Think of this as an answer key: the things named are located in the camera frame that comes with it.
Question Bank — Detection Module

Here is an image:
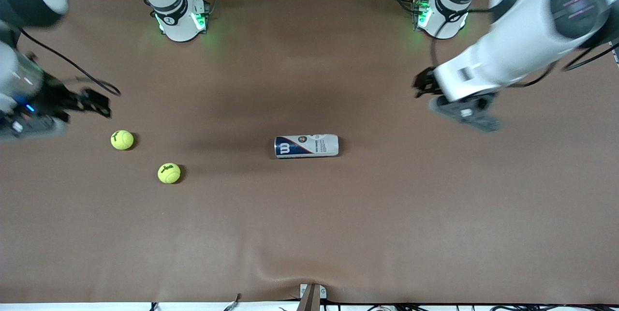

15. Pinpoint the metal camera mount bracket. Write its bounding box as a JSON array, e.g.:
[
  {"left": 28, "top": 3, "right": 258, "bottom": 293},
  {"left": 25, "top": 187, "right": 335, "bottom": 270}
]
[{"left": 300, "top": 283, "right": 327, "bottom": 311}]

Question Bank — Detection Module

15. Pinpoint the blue white tennis ball can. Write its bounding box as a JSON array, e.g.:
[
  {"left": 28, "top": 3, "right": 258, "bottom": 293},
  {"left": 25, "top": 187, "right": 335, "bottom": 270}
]
[{"left": 274, "top": 133, "right": 340, "bottom": 159}]

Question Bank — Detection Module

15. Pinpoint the brown table mat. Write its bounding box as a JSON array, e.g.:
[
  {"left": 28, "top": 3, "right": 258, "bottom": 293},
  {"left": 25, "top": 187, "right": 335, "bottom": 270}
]
[{"left": 0, "top": 0, "right": 619, "bottom": 304}]

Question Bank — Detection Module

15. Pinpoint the yellow-green tennis ball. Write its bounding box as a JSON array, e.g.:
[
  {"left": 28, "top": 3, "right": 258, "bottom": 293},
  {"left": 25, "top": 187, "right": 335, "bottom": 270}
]
[
  {"left": 157, "top": 163, "right": 182, "bottom": 184},
  {"left": 110, "top": 130, "right": 134, "bottom": 151}
]

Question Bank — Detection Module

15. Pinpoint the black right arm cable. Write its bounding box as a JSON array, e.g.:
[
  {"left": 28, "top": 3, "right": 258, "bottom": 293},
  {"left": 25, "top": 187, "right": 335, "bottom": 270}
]
[{"left": 19, "top": 30, "right": 121, "bottom": 96}]

